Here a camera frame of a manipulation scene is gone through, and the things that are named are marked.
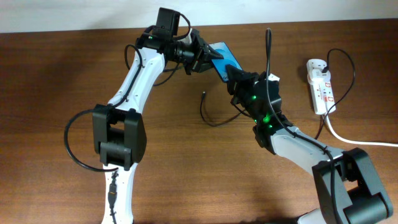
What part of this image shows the black USB charging cable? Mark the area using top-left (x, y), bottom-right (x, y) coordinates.
top-left (199, 48), bottom-right (356, 140)

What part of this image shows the blue Galaxy smartphone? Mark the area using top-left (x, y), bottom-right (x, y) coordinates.
top-left (210, 42), bottom-right (242, 83)

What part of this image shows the white power strip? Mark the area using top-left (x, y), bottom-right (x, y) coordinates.
top-left (306, 59), bottom-right (335, 115)

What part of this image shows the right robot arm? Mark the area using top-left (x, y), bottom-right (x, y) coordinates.
top-left (226, 65), bottom-right (393, 224)

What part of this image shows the white power strip cord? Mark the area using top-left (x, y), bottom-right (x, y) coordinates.
top-left (325, 100), bottom-right (398, 148)

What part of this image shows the white USB charger plug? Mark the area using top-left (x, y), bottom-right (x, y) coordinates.
top-left (307, 68), bottom-right (331, 85)

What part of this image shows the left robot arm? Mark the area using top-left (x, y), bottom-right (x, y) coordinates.
top-left (93, 7), bottom-right (222, 223)

